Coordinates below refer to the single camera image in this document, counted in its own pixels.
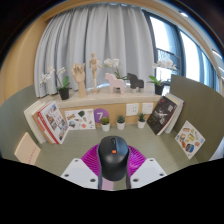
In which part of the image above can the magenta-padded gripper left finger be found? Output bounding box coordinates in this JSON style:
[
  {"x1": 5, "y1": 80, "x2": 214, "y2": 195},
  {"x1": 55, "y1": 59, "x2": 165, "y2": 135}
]
[{"x1": 60, "y1": 143, "x2": 101, "y2": 190}]

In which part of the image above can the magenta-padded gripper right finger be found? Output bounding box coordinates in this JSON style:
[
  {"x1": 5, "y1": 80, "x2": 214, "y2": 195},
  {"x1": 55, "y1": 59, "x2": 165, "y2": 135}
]
[{"x1": 126, "y1": 144, "x2": 168, "y2": 190}]

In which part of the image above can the black computer mouse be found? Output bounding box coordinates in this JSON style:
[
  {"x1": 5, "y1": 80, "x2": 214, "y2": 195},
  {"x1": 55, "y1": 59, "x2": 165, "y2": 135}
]
[{"x1": 97, "y1": 135, "x2": 131, "y2": 182}]

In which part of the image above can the small succulent in white pot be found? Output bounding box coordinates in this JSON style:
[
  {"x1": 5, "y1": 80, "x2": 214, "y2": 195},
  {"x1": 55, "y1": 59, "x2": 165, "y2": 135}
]
[
  {"x1": 116, "y1": 114, "x2": 127, "y2": 131},
  {"x1": 136, "y1": 112, "x2": 147, "y2": 130},
  {"x1": 100, "y1": 116, "x2": 111, "y2": 132}
]

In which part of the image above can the white illustrated sticker card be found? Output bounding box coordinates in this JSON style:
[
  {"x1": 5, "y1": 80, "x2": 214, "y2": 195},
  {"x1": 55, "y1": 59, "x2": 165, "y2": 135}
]
[{"x1": 64, "y1": 108, "x2": 97, "y2": 131}]

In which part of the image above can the white food illustration card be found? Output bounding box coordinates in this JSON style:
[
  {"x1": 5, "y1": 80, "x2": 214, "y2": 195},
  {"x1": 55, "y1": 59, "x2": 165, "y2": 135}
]
[{"x1": 174, "y1": 120, "x2": 206, "y2": 160}]

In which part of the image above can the red-edged picture magazine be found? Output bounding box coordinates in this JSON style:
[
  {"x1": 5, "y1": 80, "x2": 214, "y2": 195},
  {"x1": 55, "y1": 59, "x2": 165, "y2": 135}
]
[{"x1": 37, "y1": 100, "x2": 70, "y2": 145}]

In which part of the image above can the beige card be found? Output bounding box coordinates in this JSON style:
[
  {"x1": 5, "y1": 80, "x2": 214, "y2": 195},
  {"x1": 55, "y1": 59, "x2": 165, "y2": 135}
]
[{"x1": 13, "y1": 131, "x2": 42, "y2": 166}]

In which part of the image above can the brown book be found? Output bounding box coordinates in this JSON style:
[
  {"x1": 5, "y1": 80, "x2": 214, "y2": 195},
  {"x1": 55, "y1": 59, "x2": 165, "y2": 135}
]
[{"x1": 32, "y1": 106, "x2": 56, "y2": 145}]

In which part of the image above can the black book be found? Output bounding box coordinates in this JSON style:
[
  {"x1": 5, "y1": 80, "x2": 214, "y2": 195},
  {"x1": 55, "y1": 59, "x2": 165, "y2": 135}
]
[{"x1": 146, "y1": 95, "x2": 178, "y2": 136}]

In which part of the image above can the white book stack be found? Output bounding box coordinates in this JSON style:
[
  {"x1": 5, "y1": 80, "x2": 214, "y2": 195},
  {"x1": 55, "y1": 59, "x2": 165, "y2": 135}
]
[{"x1": 163, "y1": 92, "x2": 185, "y2": 135}]

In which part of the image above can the wooden desk shelf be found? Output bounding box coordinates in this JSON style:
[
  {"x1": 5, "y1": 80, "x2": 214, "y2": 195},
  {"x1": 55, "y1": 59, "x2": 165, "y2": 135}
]
[{"x1": 39, "y1": 87, "x2": 173, "y2": 129}]

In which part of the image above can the white orchid in black pot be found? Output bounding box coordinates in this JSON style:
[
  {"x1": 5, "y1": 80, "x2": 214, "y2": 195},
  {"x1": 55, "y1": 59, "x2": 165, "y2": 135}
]
[
  {"x1": 39, "y1": 65, "x2": 72, "y2": 101},
  {"x1": 103, "y1": 58, "x2": 129, "y2": 81},
  {"x1": 147, "y1": 59, "x2": 178, "y2": 96}
]

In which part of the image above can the green desk partition panel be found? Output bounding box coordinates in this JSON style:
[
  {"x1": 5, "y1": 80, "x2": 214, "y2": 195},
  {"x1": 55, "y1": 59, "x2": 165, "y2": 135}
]
[
  {"x1": 0, "y1": 84, "x2": 41, "y2": 159},
  {"x1": 169, "y1": 74, "x2": 224, "y2": 163}
]

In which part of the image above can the dark grey horse figurine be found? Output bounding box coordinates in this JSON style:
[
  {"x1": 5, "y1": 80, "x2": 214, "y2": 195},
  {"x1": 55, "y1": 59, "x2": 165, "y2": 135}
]
[{"x1": 126, "y1": 72, "x2": 146, "y2": 94}]

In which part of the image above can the pink horse figurine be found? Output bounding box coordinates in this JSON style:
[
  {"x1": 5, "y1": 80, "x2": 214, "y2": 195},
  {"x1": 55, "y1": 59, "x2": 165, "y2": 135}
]
[{"x1": 104, "y1": 72, "x2": 126, "y2": 95}]

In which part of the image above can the wooden hand model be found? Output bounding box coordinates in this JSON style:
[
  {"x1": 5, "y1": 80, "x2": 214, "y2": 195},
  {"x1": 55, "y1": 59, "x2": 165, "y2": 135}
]
[{"x1": 71, "y1": 62, "x2": 88, "y2": 99}]

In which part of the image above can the wooden mannequin figure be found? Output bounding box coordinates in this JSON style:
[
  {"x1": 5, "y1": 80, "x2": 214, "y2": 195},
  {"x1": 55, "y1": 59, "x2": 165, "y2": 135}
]
[{"x1": 88, "y1": 51, "x2": 104, "y2": 94}]

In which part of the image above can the dark-framed window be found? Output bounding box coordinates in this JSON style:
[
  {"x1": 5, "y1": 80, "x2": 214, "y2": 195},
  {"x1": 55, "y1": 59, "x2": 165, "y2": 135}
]
[{"x1": 143, "y1": 9, "x2": 224, "y2": 94}]

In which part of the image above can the grey curtain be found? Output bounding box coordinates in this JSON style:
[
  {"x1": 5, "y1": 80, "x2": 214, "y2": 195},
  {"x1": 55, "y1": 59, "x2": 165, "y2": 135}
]
[{"x1": 33, "y1": 3, "x2": 158, "y2": 99}]

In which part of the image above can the white wall socket plate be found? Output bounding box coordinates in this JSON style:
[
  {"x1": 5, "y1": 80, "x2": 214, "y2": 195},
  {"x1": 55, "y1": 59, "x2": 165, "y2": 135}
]
[
  {"x1": 125, "y1": 102, "x2": 140, "y2": 117},
  {"x1": 141, "y1": 102, "x2": 155, "y2": 115}
]

